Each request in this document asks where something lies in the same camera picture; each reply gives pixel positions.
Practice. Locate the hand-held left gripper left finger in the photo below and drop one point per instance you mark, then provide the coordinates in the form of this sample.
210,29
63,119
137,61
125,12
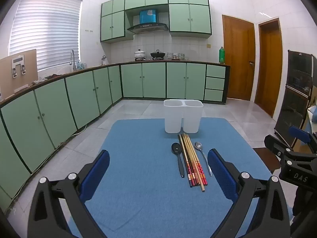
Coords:
95,176

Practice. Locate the blue table mat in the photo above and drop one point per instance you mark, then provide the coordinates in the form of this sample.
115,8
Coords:
148,178

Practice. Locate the wooden door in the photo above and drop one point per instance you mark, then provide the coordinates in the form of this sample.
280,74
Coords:
268,72
239,59

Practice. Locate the black glass-front cabinet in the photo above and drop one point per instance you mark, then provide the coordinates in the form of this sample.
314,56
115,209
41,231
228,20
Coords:
297,84

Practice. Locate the green upper kitchen cabinets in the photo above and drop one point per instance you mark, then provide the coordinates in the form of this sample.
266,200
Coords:
178,17

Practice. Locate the green bottle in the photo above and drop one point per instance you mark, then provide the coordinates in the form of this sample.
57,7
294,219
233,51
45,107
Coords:
222,55

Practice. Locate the black spoon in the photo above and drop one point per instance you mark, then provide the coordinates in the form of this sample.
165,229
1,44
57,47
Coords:
175,148

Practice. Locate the plain bamboo chopstick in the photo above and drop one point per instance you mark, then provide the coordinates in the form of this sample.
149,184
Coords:
181,145

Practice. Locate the green kitchen cabinets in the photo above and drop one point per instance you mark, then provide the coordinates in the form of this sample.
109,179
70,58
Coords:
81,94
178,17

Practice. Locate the white double utensil holder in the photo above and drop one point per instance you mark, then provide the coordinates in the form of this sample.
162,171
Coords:
173,119

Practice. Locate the red-patterned bamboo chopstick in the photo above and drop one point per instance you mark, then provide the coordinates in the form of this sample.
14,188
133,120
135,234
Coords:
202,173
195,173
192,173

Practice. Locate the bundle of wooden chopsticks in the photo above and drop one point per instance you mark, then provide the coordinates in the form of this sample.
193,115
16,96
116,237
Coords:
202,189

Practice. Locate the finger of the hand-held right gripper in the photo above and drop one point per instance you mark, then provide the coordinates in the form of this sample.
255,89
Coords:
299,132
276,145

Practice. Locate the black wok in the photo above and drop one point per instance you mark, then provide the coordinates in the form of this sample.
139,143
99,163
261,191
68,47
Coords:
157,54

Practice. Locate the dark red-patterned chopstick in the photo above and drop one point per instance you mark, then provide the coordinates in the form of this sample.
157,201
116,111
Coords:
191,184

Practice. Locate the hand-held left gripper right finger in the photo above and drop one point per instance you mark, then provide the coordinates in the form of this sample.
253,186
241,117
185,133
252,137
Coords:
221,176

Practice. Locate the silver cooking pot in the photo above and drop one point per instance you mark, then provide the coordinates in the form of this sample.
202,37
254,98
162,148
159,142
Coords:
140,54

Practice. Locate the metal spoon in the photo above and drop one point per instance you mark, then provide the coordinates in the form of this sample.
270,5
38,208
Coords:
198,145

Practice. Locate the white window blind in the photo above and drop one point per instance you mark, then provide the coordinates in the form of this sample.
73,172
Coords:
47,29

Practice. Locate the cloth on countertop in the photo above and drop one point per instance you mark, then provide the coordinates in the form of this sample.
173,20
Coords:
47,78

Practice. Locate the range hood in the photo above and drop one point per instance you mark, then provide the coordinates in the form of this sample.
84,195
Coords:
148,17

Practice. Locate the metal kitchen faucet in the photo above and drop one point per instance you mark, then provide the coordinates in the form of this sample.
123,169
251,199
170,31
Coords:
72,54

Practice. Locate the green lower kitchen cabinets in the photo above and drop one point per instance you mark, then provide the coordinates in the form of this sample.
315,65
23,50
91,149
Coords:
81,94

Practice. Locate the row of glass jars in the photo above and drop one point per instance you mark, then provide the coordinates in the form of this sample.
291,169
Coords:
178,56

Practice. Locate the metal kettle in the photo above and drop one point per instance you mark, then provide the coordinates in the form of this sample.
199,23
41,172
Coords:
104,60

